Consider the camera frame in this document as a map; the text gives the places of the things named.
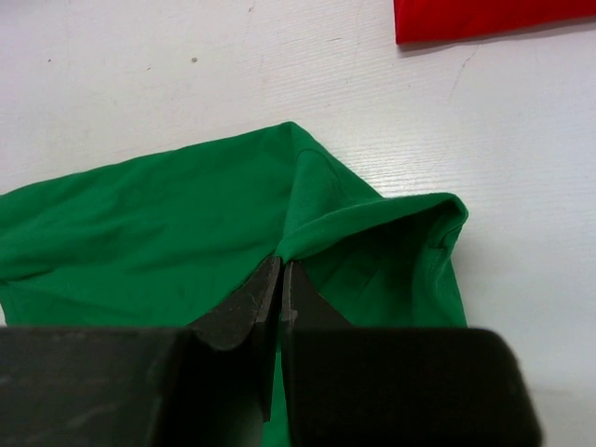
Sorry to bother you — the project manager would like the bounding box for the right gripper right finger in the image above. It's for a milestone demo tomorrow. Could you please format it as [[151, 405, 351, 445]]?
[[281, 262, 543, 446]]

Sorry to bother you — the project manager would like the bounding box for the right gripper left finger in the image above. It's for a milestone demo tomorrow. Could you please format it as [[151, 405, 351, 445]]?
[[1, 256, 281, 446]]

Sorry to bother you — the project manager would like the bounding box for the green t shirt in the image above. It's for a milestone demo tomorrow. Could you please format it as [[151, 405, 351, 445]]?
[[0, 120, 468, 447]]

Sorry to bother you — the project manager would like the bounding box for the folded red t shirt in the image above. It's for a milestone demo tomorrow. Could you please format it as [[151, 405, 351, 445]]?
[[394, 0, 595, 45]]

